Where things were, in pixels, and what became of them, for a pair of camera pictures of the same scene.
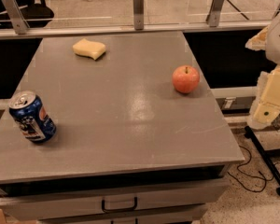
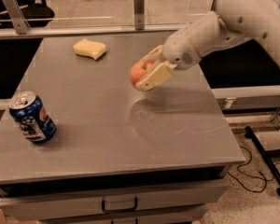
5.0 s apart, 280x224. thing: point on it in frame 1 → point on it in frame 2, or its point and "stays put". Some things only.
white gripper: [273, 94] → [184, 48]
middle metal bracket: [138, 8] stays put
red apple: [186, 78] → [138, 70]
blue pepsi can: [32, 118] stays put
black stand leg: [267, 153] stays put
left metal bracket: [14, 10] stays put
